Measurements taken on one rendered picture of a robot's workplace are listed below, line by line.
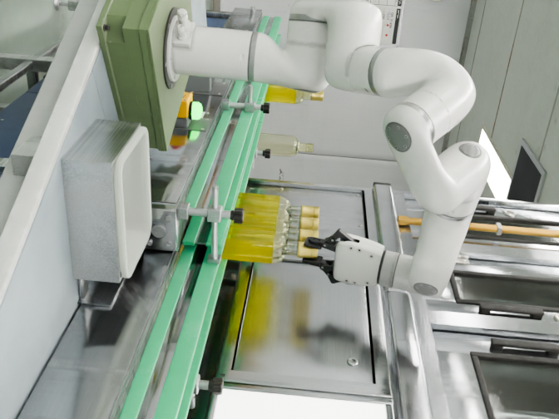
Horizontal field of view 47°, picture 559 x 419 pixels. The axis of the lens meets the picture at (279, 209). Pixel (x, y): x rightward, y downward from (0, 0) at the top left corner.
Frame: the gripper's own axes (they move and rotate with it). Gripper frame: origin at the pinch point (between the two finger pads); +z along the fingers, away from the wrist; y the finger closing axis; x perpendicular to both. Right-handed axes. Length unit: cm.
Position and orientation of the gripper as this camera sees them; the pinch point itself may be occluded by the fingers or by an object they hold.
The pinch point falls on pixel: (313, 251)
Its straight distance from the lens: 142.7
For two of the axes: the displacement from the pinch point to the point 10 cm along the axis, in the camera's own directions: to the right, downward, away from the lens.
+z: -9.4, -2.1, 2.5
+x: -3.2, 4.4, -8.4
